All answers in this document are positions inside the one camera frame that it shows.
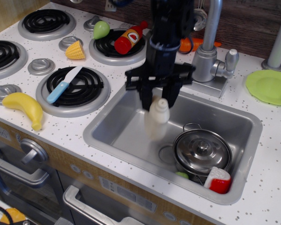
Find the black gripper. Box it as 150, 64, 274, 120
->
125, 42, 196, 110

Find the cream detergent bottle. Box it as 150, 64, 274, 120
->
144, 95, 170, 141

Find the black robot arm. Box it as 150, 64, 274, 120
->
125, 0, 195, 111

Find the silver sink basin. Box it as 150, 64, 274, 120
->
83, 87, 263, 204

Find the silver faucet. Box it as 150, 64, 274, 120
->
190, 0, 239, 98

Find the orange toy carrot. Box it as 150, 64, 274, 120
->
179, 37, 222, 53

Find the red ketchup bottle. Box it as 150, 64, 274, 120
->
114, 21, 148, 55

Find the front right stove burner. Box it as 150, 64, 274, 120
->
36, 67, 111, 118

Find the stove burner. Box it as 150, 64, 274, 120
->
36, 67, 111, 118
18, 9, 76, 41
0, 40, 28, 79
89, 29, 150, 66

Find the back right stove burner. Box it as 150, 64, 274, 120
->
89, 29, 150, 66

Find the steel pot with lid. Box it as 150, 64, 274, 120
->
173, 123, 232, 185

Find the green toy pear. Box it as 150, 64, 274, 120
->
93, 21, 110, 40

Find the small green toy piece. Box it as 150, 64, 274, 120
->
175, 172, 189, 179

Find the hanging silver ladle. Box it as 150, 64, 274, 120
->
194, 0, 207, 31

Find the yellow toy corn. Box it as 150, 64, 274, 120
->
65, 41, 86, 60

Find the silver stove knob back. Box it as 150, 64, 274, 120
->
83, 15, 101, 32

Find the silver stove knob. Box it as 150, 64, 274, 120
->
83, 15, 101, 32
0, 84, 22, 105
59, 36, 83, 52
28, 58, 55, 76

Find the hanging silver spatula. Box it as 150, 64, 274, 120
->
105, 0, 117, 12

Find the silver stove knob upper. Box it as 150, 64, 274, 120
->
59, 36, 83, 52

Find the red white cheese wedge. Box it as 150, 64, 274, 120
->
204, 166, 231, 194

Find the green plastic plate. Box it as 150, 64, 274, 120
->
245, 70, 281, 105

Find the silver stove knob middle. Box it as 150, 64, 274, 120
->
28, 58, 55, 76

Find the yellow toy banana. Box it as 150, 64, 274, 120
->
2, 92, 43, 131

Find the grey support pole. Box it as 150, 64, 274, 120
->
261, 26, 281, 72

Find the back left stove burner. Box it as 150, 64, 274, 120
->
18, 9, 76, 41

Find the silver oven dial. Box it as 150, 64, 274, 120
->
20, 138, 49, 165

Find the front left stove burner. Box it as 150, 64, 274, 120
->
0, 40, 28, 79

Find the silver stove knob front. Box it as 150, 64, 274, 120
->
0, 84, 22, 105

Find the yellow object bottom left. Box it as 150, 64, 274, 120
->
0, 208, 26, 225

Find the blue handled toy knife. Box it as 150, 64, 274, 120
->
46, 66, 83, 104

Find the silver dishwasher handle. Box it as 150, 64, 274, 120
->
62, 185, 146, 225

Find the silver oven door handle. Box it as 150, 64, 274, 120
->
0, 158, 50, 188

